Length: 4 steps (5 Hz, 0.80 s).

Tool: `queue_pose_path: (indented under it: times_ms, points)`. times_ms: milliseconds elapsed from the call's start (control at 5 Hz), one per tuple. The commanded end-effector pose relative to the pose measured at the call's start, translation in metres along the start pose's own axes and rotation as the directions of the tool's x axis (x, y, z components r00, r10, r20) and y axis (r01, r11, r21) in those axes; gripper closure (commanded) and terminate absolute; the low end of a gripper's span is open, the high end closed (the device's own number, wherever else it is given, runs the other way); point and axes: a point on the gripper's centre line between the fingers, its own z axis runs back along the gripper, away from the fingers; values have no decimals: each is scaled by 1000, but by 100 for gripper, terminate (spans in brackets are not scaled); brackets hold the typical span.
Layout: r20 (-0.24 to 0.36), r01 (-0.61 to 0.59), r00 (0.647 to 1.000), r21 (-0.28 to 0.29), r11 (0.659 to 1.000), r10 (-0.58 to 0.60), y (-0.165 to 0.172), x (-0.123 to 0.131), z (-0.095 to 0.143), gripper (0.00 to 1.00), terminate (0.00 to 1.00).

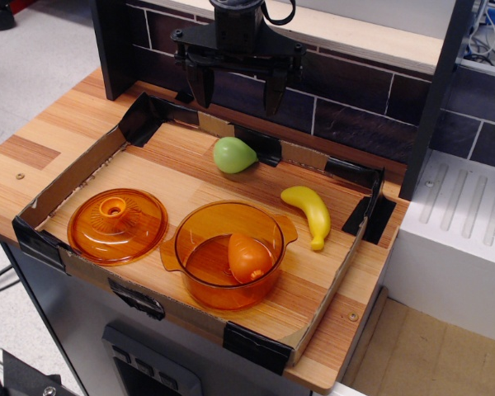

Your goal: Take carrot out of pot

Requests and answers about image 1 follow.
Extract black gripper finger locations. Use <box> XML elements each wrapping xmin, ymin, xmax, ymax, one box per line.
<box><xmin>186</xmin><ymin>62</ymin><xmax>214</xmax><ymax>108</ymax></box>
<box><xmin>263</xmin><ymin>72</ymin><xmax>288</xmax><ymax>116</ymax></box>

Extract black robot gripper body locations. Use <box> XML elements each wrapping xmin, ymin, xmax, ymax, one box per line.
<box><xmin>171</xmin><ymin>1</ymin><xmax>304</xmax><ymax>78</ymax></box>

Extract orange toy carrot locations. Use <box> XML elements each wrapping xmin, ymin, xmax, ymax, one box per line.
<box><xmin>228</xmin><ymin>233</ymin><xmax>273</xmax><ymax>284</ymax></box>

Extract taped cardboard fence tray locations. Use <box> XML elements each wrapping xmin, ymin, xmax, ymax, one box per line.
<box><xmin>13</xmin><ymin>94</ymin><xmax>395</xmax><ymax>381</ymax></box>

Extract orange transparent pot lid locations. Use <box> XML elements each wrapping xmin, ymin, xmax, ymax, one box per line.
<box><xmin>68</xmin><ymin>188</ymin><xmax>168</xmax><ymax>266</ymax></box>

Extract orange transparent plastic pot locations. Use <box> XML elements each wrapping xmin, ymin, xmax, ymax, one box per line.
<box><xmin>160</xmin><ymin>200</ymin><xmax>298</xmax><ymax>310</ymax></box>

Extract green toy pear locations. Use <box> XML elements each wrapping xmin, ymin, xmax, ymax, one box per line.
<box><xmin>213</xmin><ymin>137</ymin><xmax>258</xmax><ymax>174</ymax></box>

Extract light wooden shelf board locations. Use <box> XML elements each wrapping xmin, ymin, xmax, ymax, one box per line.
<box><xmin>148</xmin><ymin>0</ymin><xmax>457</xmax><ymax>76</ymax></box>

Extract yellow toy banana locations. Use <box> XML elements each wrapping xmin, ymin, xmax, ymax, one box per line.
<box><xmin>280</xmin><ymin>186</ymin><xmax>332</xmax><ymax>251</ymax></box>

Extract white ribbed drain board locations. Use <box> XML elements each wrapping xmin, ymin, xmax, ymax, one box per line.
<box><xmin>384</xmin><ymin>151</ymin><xmax>495</xmax><ymax>340</ymax></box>

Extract grey toy oven front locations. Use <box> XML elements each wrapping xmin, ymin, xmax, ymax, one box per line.
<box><xmin>102</xmin><ymin>326</ymin><xmax>203</xmax><ymax>396</ymax></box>

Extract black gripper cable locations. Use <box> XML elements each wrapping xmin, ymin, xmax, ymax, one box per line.
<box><xmin>260</xmin><ymin>0</ymin><xmax>297</xmax><ymax>26</ymax></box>

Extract dark left shelf post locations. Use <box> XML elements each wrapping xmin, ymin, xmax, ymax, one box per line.
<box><xmin>89</xmin><ymin>0</ymin><xmax>137</xmax><ymax>101</ymax></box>

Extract grey right shelf post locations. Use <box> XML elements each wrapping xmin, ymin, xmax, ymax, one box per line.
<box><xmin>399</xmin><ymin>1</ymin><xmax>476</xmax><ymax>200</ymax></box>

